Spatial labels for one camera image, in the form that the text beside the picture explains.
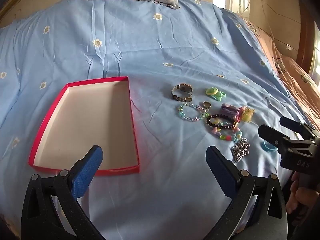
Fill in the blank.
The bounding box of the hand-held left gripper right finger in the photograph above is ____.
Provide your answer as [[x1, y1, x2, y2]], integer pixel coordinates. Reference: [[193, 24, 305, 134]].
[[202, 145, 288, 240]]

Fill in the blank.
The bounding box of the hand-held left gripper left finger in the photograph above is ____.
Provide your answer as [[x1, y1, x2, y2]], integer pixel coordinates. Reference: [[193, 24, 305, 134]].
[[21, 145, 105, 240]]

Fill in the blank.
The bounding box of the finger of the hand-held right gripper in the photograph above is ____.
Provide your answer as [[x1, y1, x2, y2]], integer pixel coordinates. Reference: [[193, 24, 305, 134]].
[[258, 124, 304, 153], [279, 116, 317, 140]]

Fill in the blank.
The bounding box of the yellow hair claw clip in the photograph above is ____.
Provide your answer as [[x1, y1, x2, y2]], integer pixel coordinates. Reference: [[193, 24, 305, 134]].
[[239, 106, 255, 122]]

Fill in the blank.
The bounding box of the colourful candy bead bracelet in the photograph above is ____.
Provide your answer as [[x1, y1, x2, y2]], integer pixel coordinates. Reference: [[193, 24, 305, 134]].
[[211, 122, 243, 142]]

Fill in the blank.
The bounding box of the red cardboard box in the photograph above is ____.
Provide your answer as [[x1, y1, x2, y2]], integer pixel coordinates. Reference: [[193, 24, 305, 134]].
[[28, 76, 140, 177]]

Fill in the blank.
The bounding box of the purple hair tie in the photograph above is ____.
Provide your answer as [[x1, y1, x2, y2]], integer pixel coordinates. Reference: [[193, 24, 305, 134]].
[[220, 103, 242, 118]]

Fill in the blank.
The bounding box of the dark bead bracelet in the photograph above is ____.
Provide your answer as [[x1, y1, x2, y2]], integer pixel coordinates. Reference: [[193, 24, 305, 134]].
[[206, 114, 239, 131]]

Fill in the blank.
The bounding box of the green bow hair tie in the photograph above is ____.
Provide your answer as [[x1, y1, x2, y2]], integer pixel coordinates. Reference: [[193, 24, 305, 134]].
[[207, 87, 227, 102]]

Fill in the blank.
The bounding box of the clear crystal bead bracelet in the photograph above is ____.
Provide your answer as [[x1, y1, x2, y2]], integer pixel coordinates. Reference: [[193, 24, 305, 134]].
[[178, 103, 210, 122]]

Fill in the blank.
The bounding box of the metal mesh-band wristwatch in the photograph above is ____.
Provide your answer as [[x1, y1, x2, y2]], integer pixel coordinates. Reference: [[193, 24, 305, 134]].
[[171, 83, 193, 102]]

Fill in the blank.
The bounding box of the person's right hand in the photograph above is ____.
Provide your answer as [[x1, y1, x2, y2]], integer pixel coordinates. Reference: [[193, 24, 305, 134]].
[[286, 172, 320, 215]]

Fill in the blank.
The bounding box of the window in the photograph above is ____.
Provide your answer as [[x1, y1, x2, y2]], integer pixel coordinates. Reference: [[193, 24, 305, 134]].
[[307, 22, 320, 80]]

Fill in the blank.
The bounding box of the brown printed quilt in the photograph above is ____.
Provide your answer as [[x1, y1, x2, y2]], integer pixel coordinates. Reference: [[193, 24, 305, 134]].
[[240, 15, 320, 125]]

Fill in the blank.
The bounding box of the wooden headboard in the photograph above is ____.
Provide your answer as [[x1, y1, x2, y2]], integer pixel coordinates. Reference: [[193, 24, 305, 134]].
[[0, 0, 83, 28]]

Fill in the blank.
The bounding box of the light blue ring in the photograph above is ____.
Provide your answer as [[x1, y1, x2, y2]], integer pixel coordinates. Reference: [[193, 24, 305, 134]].
[[262, 140, 278, 153]]

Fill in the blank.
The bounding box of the silver chain bracelet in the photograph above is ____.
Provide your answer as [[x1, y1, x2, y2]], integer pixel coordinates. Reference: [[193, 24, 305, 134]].
[[231, 138, 251, 163]]

